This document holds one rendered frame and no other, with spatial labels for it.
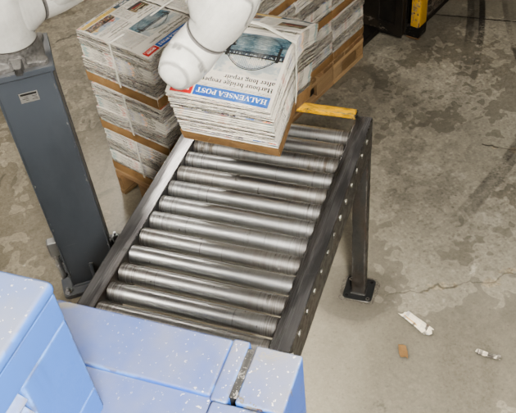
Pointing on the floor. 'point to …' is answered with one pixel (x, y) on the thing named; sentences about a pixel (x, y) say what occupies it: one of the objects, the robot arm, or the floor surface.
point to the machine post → (261, 380)
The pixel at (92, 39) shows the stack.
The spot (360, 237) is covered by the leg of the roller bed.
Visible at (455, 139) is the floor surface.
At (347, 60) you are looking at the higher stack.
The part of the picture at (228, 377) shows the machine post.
